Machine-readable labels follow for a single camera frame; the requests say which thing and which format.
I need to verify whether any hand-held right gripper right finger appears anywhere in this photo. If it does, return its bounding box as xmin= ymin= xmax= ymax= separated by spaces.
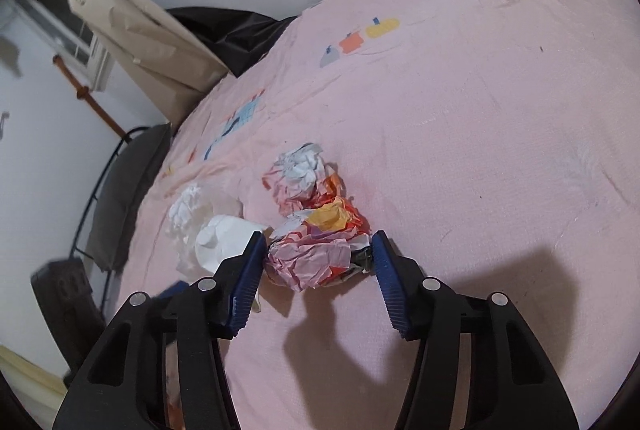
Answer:
xmin=371 ymin=230 xmax=581 ymax=430

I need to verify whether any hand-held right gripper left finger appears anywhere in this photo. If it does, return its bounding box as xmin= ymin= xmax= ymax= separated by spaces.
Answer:
xmin=52 ymin=231 xmax=267 ymax=430

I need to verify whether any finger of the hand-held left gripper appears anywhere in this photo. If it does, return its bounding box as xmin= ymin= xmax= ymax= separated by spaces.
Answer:
xmin=156 ymin=279 xmax=192 ymax=301

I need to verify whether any white paper cup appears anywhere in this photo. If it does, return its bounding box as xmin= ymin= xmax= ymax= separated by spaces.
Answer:
xmin=194 ymin=215 xmax=268 ymax=278

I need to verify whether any white crumpled tissue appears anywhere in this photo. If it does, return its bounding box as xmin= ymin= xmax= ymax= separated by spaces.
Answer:
xmin=167 ymin=184 xmax=217 ymax=271

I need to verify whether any orange crumpled wrapper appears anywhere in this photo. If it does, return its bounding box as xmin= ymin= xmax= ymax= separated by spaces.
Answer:
xmin=300 ymin=175 xmax=371 ymax=241

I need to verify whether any grey pillow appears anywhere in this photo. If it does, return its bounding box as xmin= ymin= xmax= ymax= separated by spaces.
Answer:
xmin=84 ymin=124 xmax=173 ymax=271

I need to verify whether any dark brown box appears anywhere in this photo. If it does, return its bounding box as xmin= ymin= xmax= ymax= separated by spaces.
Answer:
xmin=30 ymin=259 xmax=110 ymax=363

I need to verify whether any white and pink paper ball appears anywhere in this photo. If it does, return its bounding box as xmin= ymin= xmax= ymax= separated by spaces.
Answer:
xmin=262 ymin=142 xmax=337 ymax=215

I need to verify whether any pink printed blanket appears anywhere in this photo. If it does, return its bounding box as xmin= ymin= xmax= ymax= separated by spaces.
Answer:
xmin=102 ymin=0 xmax=640 ymax=430

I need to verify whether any brown wooden sword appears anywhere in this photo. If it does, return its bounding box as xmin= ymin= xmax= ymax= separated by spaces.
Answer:
xmin=52 ymin=54 xmax=127 ymax=138

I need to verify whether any black shiny cloth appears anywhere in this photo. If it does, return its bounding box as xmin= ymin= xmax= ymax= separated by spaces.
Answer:
xmin=165 ymin=7 xmax=298 ymax=78

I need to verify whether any black metal bed frame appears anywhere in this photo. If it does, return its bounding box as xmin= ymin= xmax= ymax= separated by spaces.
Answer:
xmin=69 ymin=126 xmax=151 ymax=305

